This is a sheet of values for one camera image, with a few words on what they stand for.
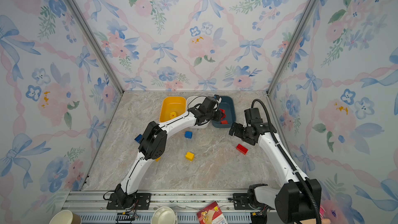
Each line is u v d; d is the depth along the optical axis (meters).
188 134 0.97
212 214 0.68
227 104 1.11
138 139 0.93
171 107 1.09
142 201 0.74
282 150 0.47
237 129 0.73
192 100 0.82
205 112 0.76
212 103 0.77
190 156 0.87
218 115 0.85
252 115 0.63
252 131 0.57
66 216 0.64
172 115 1.03
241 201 0.73
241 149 0.90
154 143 0.61
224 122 1.00
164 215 0.72
